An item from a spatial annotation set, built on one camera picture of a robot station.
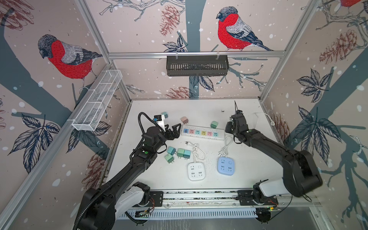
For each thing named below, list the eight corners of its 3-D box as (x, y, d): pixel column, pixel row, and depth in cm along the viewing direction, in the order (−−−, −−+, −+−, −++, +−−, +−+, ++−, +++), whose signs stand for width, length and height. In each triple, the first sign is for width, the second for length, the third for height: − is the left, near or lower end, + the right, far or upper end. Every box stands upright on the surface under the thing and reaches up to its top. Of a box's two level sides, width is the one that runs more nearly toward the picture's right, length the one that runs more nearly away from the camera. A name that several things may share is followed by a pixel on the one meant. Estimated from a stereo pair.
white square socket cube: (187, 180, 81) (187, 179, 79) (187, 163, 87) (187, 162, 85) (205, 180, 81) (205, 179, 79) (204, 163, 87) (204, 162, 85)
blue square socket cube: (216, 173, 84) (217, 171, 82) (217, 157, 90) (218, 155, 88) (233, 176, 83) (234, 174, 80) (233, 160, 89) (234, 158, 87)
